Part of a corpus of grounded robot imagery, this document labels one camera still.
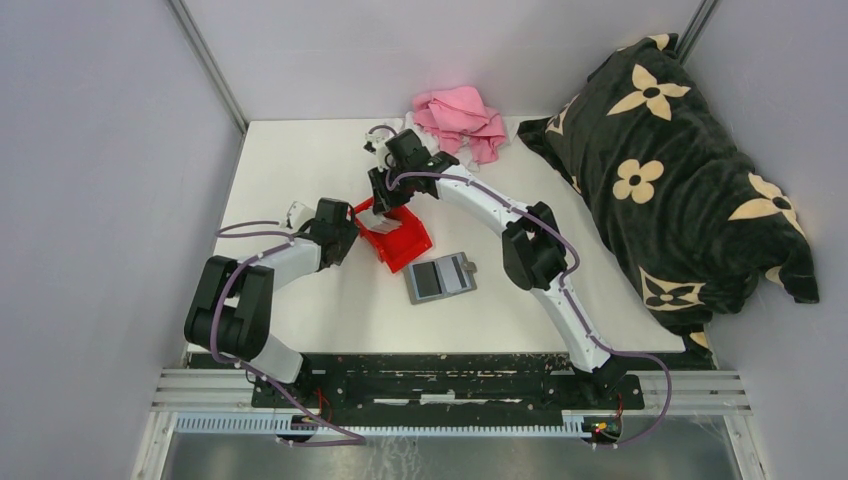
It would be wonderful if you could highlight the stack of cards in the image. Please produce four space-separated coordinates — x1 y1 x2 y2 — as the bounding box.
361 211 403 235

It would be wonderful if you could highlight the dark credit card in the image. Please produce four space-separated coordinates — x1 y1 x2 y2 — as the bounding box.
411 261 443 299

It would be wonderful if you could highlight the red plastic bin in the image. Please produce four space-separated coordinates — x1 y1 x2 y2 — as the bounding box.
354 198 433 274

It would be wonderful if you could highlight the aluminium rail frame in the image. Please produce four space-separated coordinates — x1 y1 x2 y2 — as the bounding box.
131 369 765 479

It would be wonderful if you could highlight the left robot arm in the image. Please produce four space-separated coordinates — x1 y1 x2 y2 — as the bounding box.
183 198 359 407

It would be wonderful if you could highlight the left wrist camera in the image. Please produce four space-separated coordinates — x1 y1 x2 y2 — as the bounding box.
285 201 315 230

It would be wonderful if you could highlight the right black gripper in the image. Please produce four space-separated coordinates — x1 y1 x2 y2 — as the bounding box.
366 162 413 216

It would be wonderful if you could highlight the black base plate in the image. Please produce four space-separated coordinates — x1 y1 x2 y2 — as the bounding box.
285 353 645 427

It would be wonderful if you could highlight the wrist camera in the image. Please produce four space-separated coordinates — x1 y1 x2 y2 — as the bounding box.
285 201 315 230
363 129 392 170

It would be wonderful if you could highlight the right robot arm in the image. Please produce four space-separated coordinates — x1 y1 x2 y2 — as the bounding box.
364 126 626 408

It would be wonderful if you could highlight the grey card holder wallet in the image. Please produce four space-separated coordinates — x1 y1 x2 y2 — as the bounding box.
403 252 477 305

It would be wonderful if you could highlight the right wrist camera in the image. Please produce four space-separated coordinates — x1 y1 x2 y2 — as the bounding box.
363 129 392 170

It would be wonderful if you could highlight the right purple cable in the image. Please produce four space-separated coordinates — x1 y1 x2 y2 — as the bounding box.
367 124 674 450

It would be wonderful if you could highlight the white cloth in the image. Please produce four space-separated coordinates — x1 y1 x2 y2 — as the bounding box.
389 111 480 173

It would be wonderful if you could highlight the black floral pillow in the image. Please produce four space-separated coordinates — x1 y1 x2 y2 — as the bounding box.
517 33 820 337

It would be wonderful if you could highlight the pink cloth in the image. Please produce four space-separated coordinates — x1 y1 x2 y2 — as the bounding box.
412 86 507 164

